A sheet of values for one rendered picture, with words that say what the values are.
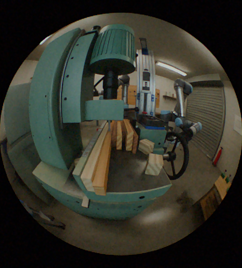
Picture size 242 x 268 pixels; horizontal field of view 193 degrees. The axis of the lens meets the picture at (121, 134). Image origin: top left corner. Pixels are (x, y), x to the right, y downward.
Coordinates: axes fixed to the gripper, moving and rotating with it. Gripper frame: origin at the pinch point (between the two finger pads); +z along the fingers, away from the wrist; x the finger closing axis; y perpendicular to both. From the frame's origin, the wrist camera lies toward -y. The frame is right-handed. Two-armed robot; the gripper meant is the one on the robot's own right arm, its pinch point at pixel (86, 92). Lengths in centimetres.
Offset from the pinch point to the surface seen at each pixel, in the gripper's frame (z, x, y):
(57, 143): -36, -97, 17
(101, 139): -52, -92, 16
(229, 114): -353, -45, -43
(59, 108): -37, -92, 6
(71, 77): -41, -90, -4
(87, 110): -46, -88, 8
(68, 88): -40, -91, 0
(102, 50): -51, -89, -13
